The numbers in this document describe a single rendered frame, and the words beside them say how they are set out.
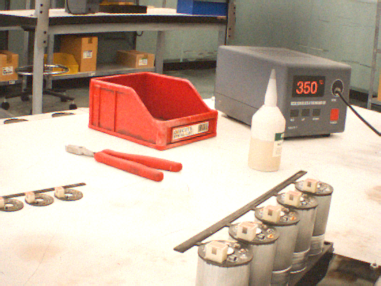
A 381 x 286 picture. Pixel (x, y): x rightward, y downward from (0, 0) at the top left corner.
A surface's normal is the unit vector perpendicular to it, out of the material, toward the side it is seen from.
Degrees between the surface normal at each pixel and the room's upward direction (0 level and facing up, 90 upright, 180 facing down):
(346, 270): 0
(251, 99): 90
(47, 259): 0
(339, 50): 90
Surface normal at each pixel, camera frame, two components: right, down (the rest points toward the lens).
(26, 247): 0.07, -0.96
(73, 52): -0.70, 0.17
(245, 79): -0.88, 0.07
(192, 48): 0.67, 0.25
